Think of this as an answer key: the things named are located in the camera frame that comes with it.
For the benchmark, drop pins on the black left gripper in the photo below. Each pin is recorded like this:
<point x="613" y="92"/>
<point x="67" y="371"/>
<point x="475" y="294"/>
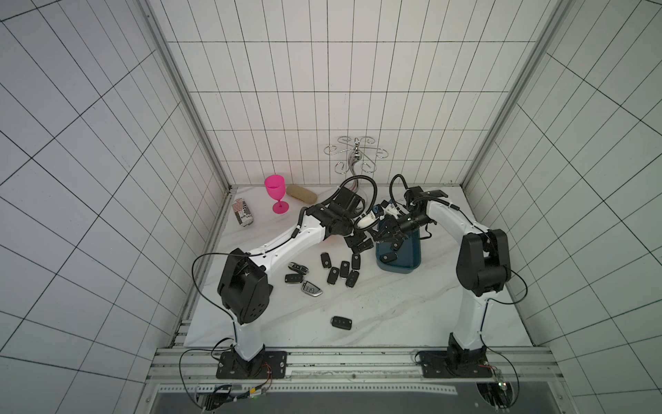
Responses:
<point x="365" y="245"/>

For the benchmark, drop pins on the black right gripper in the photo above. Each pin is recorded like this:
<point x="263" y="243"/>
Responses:
<point x="390" y="230"/>

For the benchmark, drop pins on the black VW flip key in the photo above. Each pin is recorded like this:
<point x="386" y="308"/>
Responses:
<point x="356" y="262"/>
<point x="326" y="261"/>
<point x="345" y="268"/>
<point x="389" y="257"/>
<point x="333" y="276"/>

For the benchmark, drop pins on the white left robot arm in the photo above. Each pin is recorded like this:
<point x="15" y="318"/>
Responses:
<point x="244" y="286"/>

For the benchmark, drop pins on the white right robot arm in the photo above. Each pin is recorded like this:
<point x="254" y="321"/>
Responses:
<point x="483" y="265"/>

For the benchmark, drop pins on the black flip key buttons up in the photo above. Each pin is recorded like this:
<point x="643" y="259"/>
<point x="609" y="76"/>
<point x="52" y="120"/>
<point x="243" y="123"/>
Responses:
<point x="352" y="278"/>

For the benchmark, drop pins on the teal plastic storage box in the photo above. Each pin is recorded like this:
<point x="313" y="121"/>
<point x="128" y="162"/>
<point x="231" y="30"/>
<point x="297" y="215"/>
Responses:
<point x="409" y="253"/>

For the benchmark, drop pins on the silver black smart key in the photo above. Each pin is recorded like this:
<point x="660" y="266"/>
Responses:
<point x="311" y="289"/>

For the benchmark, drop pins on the chrome black smart key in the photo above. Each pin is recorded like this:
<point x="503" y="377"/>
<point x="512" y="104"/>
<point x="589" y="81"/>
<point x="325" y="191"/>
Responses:
<point x="297" y="268"/>

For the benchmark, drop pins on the black smart key fob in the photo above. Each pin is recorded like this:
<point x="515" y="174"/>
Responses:
<point x="293" y="278"/>

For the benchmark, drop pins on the lone black flip key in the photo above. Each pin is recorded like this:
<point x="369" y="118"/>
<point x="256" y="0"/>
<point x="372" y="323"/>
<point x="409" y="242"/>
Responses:
<point x="342" y="323"/>

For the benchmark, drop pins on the beige woven glasses case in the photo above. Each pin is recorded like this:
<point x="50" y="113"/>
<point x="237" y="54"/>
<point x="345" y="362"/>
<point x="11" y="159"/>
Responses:
<point x="302" y="194"/>

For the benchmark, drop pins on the silver metal cup rack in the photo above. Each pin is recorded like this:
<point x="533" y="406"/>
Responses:
<point x="359" y="153"/>

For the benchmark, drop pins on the pink plastic wine goblet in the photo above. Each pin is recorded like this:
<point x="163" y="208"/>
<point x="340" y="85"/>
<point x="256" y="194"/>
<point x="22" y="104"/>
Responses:
<point x="276" y="189"/>

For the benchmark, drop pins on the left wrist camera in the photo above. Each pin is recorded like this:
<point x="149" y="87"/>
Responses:
<point x="366" y="222"/>

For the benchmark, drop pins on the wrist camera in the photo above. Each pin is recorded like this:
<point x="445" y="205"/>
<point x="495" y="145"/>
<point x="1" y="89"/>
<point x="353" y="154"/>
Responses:
<point x="387" y="209"/>
<point x="366" y="222"/>

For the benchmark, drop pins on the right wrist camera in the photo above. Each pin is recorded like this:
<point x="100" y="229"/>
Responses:
<point x="387" y="209"/>

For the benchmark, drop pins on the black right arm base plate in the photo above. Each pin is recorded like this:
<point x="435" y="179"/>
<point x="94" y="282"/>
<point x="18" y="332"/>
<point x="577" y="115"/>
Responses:
<point x="455" y="362"/>

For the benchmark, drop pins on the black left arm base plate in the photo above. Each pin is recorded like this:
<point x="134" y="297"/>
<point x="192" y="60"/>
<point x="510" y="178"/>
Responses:
<point x="251" y="365"/>

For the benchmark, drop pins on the aluminium frame rail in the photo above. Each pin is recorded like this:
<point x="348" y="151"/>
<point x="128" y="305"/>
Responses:
<point x="199" y="370"/>

